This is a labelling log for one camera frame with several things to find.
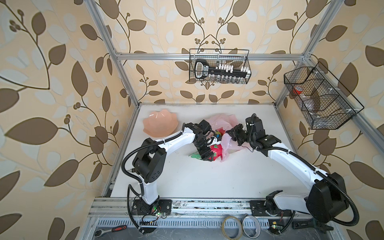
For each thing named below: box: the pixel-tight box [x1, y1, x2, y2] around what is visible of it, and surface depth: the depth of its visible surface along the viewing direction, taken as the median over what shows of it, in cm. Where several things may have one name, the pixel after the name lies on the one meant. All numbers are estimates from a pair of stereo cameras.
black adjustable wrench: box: [292, 219, 334, 234], surface depth 71 cm
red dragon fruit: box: [208, 144, 223, 161], surface depth 82 cm
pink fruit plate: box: [142, 109, 179, 138], surface depth 110 cm
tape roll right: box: [240, 215, 262, 239], surface depth 71 cm
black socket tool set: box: [194, 59, 251, 80], surface depth 86 cm
